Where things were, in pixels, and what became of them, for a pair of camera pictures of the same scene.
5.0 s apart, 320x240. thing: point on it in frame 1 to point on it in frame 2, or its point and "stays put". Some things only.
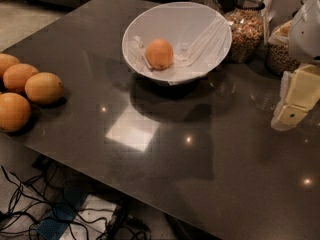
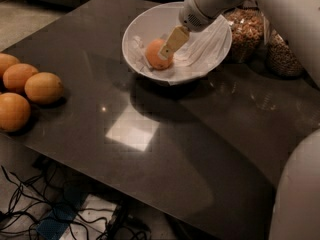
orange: x=159 y=54 stays put
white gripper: x=306 y=34 to x=191 y=16
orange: x=15 y=112 stays put
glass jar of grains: x=278 y=53 stays put
